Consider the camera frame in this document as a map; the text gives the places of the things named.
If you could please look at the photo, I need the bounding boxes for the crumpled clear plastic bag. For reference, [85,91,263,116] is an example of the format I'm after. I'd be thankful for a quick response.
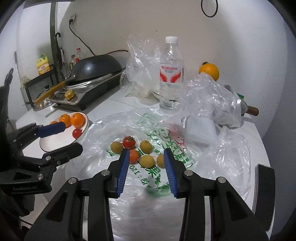
[120,34,167,98]
[179,72,244,131]

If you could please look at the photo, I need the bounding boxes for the black range hood cable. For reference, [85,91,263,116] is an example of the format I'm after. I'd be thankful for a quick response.
[200,0,218,18]

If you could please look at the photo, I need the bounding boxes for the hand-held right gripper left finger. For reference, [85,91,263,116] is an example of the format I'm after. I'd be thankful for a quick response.
[24,148,130,241]

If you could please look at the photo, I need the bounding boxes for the red tomato with green stem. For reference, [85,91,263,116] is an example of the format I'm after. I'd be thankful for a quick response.
[122,136,136,149]

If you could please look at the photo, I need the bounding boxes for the black wok with wooden handle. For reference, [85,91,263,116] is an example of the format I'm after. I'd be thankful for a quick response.
[34,54,123,105]

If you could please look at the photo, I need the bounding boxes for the induction cooker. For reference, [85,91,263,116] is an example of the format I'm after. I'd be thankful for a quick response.
[45,70,125,112]

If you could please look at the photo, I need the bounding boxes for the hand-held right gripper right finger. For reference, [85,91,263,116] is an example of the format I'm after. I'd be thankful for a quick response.
[163,148,270,241]

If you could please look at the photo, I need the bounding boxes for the person's left forearm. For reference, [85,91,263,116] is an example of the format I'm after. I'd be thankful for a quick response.
[0,191,36,241]

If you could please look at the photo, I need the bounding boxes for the black hook-handled umbrella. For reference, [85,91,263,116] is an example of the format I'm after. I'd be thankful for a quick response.
[55,32,65,70]

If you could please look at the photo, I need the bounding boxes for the black vertical pipe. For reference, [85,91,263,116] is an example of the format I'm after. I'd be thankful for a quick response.
[49,0,63,78]

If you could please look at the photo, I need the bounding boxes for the large orange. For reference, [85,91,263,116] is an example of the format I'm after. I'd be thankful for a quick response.
[199,62,220,82]

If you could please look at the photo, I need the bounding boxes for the black kitchen rack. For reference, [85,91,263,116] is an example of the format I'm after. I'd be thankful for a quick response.
[23,65,59,110]

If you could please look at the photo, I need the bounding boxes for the yellow detergent bottle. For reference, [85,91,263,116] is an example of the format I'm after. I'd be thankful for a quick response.
[36,54,50,76]

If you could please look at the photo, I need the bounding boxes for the printed plastic bag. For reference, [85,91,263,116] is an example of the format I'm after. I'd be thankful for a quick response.
[65,107,252,210]

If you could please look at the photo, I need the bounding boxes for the clear water bottle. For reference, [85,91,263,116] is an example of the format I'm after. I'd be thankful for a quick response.
[159,36,185,110]

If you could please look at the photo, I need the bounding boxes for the steel saucepan with wooden handle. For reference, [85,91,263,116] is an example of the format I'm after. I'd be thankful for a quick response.
[221,84,260,127]

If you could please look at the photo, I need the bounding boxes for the white plate with dark rim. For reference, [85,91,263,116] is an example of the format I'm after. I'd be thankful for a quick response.
[39,112,89,152]

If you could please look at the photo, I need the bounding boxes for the black smartphone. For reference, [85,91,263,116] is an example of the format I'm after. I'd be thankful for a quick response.
[251,163,276,230]

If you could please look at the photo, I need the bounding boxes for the black cooker power cable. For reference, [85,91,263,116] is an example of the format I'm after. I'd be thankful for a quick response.
[69,20,129,57]

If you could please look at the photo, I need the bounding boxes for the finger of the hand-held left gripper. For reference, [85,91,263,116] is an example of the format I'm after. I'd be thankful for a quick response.
[43,143,83,166]
[6,122,66,150]

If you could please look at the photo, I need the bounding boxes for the grey refrigerator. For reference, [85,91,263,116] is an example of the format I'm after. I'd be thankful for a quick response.
[257,35,296,186]

